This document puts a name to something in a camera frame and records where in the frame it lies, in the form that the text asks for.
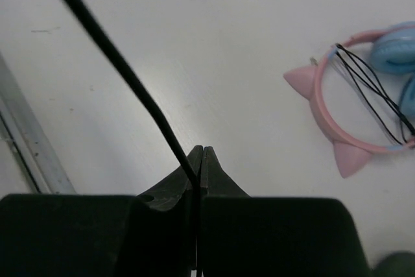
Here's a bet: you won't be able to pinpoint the pink blue cat-ear headphones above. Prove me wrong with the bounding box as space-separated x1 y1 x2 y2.
284 21 414 178

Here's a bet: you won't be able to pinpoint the black teal-headphone cable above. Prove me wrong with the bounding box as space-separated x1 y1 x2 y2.
37 0 205 277

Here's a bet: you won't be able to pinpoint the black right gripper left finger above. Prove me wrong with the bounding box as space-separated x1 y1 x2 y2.
0 145 204 277

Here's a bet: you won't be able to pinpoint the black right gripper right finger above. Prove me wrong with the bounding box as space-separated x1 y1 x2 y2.
200 147 371 276

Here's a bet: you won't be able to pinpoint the black pink-headphone cable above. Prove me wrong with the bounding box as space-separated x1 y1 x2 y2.
335 42 415 148

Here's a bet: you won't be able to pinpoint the aluminium front rail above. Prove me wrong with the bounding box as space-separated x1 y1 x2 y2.
1 58 76 195

